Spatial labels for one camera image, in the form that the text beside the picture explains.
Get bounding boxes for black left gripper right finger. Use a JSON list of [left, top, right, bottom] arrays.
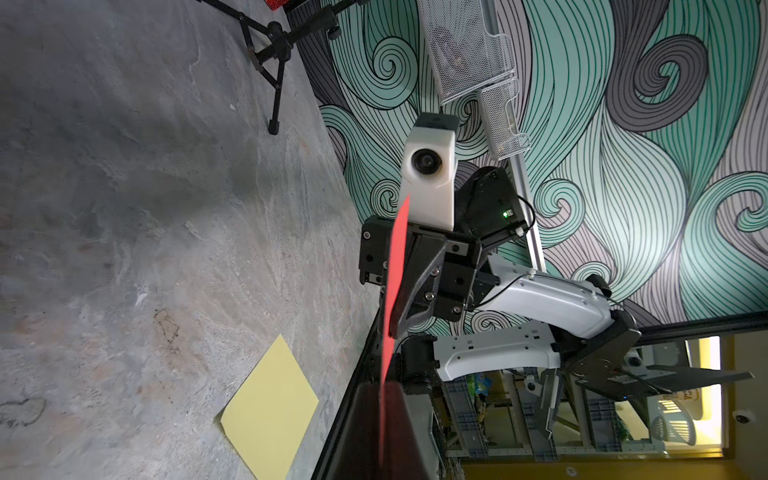
[[380, 382, 430, 480]]

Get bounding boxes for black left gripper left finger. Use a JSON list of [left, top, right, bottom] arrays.
[[327, 383, 381, 480]]

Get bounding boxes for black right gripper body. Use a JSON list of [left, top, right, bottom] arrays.
[[358, 216, 500, 339]]

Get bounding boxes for red square paper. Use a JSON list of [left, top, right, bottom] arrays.
[[376, 193, 412, 466]]

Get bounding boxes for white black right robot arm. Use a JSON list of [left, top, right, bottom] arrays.
[[359, 167, 744, 401]]

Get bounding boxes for yellow square paper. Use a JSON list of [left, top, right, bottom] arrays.
[[220, 336, 318, 479]]

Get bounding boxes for small clear plastic bin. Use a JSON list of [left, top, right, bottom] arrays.
[[477, 76, 530, 161]]

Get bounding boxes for black microphone tripod stand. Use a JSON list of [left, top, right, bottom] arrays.
[[205, 0, 367, 135]]

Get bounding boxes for black front base frame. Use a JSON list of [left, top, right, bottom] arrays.
[[311, 313, 393, 480]]

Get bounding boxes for clear plastic wall bin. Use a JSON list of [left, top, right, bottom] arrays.
[[417, 0, 515, 105]]

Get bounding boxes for aluminium rail right wall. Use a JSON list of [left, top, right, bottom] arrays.
[[479, 0, 548, 274]]

